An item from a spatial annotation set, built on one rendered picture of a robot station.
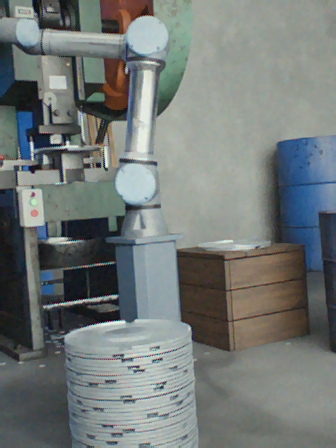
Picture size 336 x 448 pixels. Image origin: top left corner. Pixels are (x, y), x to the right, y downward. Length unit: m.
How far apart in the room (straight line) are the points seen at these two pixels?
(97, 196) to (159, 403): 1.37
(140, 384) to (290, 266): 1.24
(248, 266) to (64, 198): 0.77
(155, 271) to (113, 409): 0.70
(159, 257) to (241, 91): 2.96
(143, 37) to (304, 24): 3.51
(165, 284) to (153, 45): 0.72
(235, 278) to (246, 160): 2.53
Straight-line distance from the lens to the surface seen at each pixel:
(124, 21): 3.02
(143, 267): 2.01
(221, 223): 4.67
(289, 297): 2.53
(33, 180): 2.65
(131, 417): 1.43
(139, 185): 1.89
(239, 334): 2.40
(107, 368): 1.41
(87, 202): 2.64
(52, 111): 2.75
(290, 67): 5.19
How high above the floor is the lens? 0.58
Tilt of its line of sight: 3 degrees down
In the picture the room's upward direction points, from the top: 4 degrees counter-clockwise
